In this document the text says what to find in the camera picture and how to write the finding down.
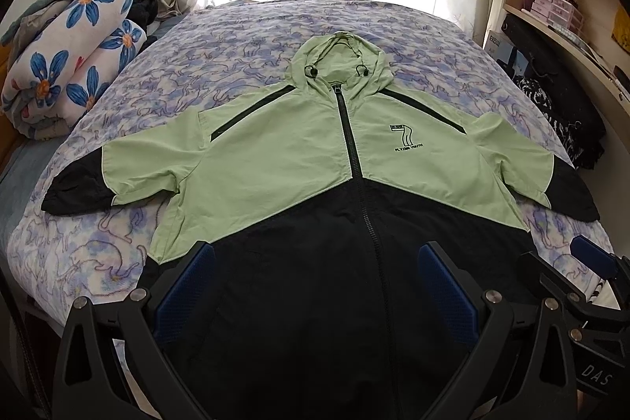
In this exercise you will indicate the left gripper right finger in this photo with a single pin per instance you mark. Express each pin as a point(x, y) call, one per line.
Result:
point(519, 360)

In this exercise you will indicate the wooden shelf unit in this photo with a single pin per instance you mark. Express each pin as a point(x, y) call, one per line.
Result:
point(593, 69)

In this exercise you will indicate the dark clothes pile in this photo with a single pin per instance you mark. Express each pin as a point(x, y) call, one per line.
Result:
point(143, 12)

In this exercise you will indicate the blue cat print blanket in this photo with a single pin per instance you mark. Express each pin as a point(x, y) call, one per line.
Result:
point(211, 58)

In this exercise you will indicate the white blue flower quilt roll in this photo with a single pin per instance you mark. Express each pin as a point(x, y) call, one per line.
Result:
point(68, 66)

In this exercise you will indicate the white cardboard box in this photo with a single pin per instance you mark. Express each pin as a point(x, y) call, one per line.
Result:
point(498, 46)

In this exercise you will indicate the green and black hooded jacket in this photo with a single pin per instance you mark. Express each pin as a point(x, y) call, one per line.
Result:
point(316, 196)

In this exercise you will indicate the black white patterned cloth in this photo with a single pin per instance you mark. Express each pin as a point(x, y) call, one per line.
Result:
point(569, 111)

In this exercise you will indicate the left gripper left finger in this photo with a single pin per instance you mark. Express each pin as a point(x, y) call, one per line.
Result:
point(90, 381)

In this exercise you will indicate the pink storage boxes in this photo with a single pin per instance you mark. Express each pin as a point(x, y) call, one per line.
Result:
point(560, 12)

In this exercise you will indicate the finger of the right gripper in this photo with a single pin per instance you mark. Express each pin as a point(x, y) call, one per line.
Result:
point(607, 266)
point(584, 320)

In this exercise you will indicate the yellow paper bag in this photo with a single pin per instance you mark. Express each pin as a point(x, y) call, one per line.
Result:
point(621, 29)

